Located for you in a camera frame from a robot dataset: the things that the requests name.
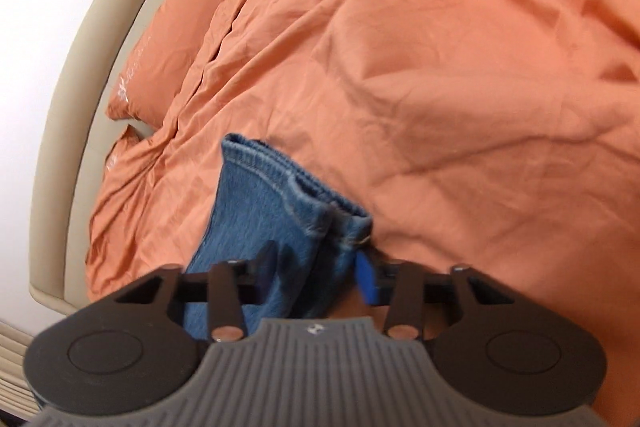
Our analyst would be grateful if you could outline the beige curtain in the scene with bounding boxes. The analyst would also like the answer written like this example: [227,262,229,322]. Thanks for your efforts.
[0,322,39,421]

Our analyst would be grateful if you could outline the beige bed headboard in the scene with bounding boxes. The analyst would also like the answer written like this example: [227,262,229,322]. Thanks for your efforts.
[28,0,164,315]

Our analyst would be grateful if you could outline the orange pillow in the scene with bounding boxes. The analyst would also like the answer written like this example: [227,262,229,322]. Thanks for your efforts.
[103,124,143,176]
[105,0,224,130]

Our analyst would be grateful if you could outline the orange duvet cover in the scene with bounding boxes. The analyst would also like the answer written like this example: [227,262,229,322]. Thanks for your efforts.
[86,0,639,426]

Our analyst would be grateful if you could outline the blue denim pants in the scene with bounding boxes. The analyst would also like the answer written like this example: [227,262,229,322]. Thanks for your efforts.
[186,134,372,332]

